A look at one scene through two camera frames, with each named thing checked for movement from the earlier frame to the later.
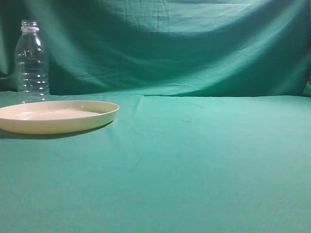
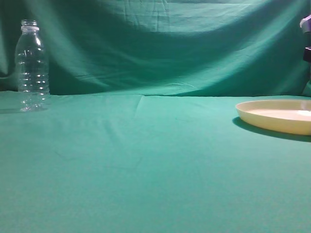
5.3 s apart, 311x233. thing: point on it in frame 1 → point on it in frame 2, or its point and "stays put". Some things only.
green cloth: x=214 y=132 stays put
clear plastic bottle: x=31 y=62 stays put
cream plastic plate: x=54 y=117 → x=292 y=116
